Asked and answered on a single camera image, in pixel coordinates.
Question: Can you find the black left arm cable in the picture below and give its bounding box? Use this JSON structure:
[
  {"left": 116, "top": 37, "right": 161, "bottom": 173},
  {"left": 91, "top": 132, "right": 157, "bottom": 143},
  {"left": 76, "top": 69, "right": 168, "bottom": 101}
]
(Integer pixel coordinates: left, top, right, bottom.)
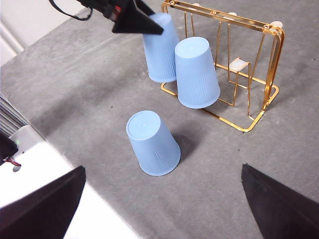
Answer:
[{"left": 48, "top": 0, "right": 93, "bottom": 21}]

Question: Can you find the gold wire cup holder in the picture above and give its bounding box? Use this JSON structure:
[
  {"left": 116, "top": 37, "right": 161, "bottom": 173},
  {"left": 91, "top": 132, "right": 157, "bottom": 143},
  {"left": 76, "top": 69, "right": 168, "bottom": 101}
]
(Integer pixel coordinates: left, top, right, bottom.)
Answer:
[{"left": 160, "top": 0, "right": 286, "bottom": 133}]

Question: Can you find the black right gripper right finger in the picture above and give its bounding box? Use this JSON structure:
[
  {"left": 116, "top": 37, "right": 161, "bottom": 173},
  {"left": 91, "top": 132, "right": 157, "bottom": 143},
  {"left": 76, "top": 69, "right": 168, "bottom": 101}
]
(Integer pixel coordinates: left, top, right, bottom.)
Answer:
[{"left": 240, "top": 163, "right": 319, "bottom": 239}]

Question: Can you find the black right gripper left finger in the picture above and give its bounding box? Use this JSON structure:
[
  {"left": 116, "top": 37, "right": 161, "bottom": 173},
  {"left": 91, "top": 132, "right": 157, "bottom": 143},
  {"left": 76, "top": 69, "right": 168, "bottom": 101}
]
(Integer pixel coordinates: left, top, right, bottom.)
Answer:
[{"left": 0, "top": 165, "right": 87, "bottom": 239}]

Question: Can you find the blue ribbed plastic cup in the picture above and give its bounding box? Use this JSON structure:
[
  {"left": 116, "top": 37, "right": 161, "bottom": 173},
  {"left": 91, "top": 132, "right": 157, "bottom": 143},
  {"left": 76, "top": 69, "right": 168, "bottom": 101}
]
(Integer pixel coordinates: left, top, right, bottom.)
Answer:
[
  {"left": 174, "top": 36, "right": 221, "bottom": 110},
  {"left": 126, "top": 110, "right": 181, "bottom": 177},
  {"left": 142, "top": 12, "right": 180, "bottom": 84}
]

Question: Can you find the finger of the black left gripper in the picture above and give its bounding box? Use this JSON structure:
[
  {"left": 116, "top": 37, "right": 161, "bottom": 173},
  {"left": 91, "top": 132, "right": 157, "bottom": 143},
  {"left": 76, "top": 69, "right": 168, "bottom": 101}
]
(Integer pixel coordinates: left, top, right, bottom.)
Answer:
[{"left": 112, "top": 0, "right": 164, "bottom": 35}]

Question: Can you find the grey ribbed panel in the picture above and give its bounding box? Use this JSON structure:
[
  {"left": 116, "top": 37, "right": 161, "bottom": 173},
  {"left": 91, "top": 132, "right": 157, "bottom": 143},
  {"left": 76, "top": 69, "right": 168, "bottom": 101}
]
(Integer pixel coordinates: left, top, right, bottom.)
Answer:
[{"left": 0, "top": 93, "right": 32, "bottom": 136}]

